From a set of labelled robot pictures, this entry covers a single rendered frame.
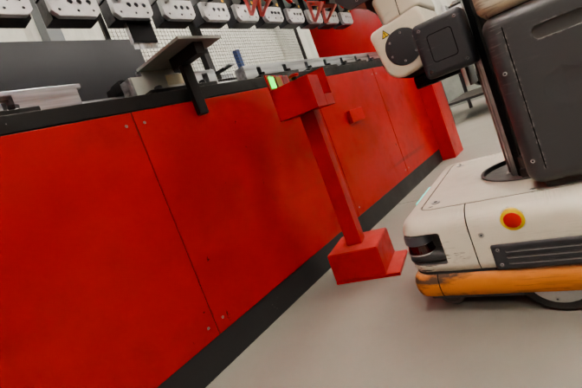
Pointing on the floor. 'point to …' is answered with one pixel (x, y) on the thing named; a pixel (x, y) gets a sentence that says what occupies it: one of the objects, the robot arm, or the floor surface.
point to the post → (205, 49)
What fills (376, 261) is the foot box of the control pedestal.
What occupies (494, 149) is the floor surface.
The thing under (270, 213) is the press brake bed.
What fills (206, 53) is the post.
